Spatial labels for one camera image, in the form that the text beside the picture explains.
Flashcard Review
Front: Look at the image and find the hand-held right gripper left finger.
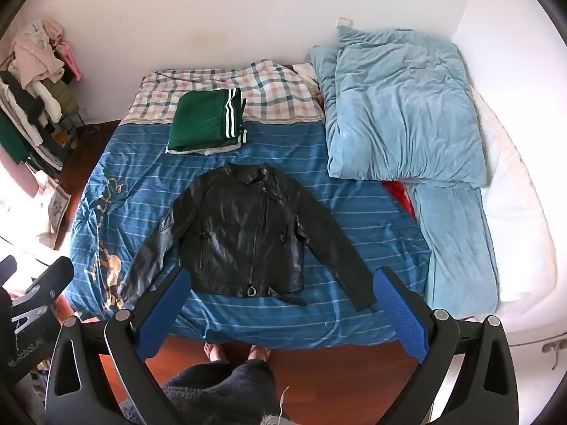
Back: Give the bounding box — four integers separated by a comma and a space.
44, 266, 192, 425

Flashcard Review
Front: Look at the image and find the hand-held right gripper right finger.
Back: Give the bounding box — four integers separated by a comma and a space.
374, 266, 530, 425

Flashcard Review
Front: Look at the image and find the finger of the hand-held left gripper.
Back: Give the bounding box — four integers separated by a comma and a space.
11, 256, 74, 308
0, 257, 18, 290

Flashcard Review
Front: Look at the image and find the black leather jacket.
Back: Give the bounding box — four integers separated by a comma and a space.
117, 163, 379, 311

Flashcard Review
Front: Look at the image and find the clothes rack with clothes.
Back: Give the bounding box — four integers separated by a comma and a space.
0, 18, 86, 183

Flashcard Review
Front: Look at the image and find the person's left foot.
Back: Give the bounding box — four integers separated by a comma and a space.
204, 343, 228, 364

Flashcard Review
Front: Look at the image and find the person's foot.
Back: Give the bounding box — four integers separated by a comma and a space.
204, 343, 228, 364
247, 343, 272, 363

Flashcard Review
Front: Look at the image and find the beige tote bag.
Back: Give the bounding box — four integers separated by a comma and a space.
46, 177, 72, 226

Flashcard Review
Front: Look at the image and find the person's dark fleece robe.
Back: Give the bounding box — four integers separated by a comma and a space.
163, 358, 291, 425

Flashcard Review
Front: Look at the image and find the person's right foot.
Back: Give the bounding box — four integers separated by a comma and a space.
247, 343, 272, 363

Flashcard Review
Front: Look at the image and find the red cloth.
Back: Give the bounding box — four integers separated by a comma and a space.
383, 181, 418, 221

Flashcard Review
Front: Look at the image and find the white mattress pad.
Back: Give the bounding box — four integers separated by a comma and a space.
468, 87, 559, 351

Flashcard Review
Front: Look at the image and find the blue striped bed cover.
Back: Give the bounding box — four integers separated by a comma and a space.
66, 117, 432, 347

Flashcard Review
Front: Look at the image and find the grey knit cloth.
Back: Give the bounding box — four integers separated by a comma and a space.
259, 385, 291, 425

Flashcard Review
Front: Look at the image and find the folded green striped garment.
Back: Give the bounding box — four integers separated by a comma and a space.
168, 87, 248, 153

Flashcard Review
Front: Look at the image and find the light blue quilt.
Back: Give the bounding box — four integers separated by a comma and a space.
308, 27, 500, 319

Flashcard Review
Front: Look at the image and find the plaid pillow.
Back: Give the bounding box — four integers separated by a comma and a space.
122, 58, 325, 125

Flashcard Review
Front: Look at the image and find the cream cloth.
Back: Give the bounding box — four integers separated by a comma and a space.
292, 63, 320, 95

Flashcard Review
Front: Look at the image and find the brown knotted cord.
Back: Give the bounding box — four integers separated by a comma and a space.
541, 336, 567, 372

